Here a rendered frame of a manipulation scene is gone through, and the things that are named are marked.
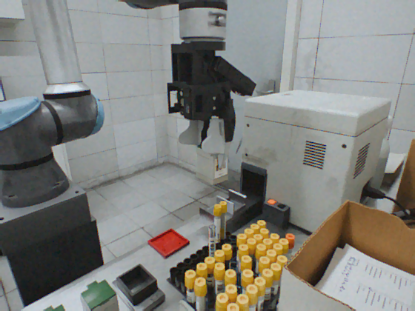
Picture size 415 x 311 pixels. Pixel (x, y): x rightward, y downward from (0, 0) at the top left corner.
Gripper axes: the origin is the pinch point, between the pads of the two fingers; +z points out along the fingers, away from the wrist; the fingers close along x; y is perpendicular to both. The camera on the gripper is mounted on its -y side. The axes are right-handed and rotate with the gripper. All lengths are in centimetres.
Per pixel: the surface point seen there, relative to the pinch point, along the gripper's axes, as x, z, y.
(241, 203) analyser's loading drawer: -3.9, 17.3, -13.4
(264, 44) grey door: -98, -26, -139
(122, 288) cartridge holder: -0.5, 19.4, 20.2
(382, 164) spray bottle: 14, 13, -57
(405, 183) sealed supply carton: 21, 18, -60
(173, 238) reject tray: -8.8, 21.9, 4.3
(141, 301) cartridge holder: 2.8, 20.8, 18.6
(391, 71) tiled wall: -14, -10, -151
